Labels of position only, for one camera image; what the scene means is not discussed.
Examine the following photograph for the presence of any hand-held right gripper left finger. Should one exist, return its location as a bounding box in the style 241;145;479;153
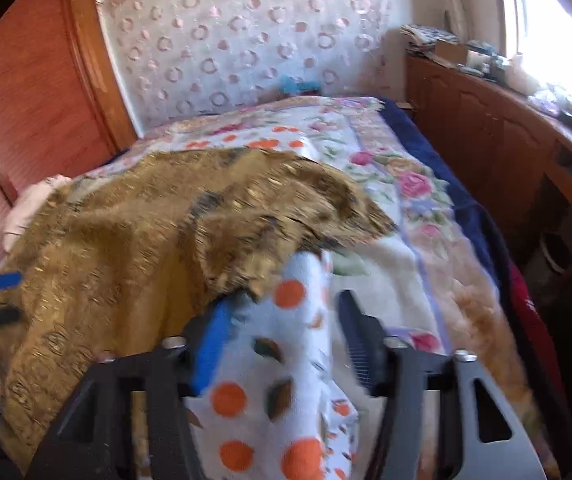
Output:
23;297;239;480

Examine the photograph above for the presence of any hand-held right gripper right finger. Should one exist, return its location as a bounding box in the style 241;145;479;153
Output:
333;289;549;480

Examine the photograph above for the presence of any golden paisley cloth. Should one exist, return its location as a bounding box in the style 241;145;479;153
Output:
0;147;399;471

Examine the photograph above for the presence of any orange print bed sheet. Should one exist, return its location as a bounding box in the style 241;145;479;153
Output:
181;122;362;480

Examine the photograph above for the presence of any pale cloth bundle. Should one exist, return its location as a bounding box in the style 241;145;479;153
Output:
3;175;74;251

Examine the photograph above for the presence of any red cloth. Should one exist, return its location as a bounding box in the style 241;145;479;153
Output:
503;260;567;401

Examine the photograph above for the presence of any floral rose blanket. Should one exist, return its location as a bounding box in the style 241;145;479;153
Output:
73;95;562;480

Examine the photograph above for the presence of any navy blue blanket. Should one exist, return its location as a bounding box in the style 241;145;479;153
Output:
378;99;512;281

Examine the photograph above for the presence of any wooden headboard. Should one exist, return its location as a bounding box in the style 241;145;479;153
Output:
0;0;139;273

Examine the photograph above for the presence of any wooden cabinet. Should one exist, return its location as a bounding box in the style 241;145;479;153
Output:
405;52;572;281

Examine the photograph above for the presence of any blue toy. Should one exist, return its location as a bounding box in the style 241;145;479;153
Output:
278;75;322;97

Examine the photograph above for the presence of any circle pattern curtain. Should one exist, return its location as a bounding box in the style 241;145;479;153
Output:
98;0;407;133

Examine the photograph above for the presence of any cardboard box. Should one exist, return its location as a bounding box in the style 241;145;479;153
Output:
433;40;469;63

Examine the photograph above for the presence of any stack of printed cloths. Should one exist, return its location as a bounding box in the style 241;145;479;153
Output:
400;24;459;53

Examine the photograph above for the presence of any window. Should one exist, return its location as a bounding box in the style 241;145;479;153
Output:
491;0;572;111

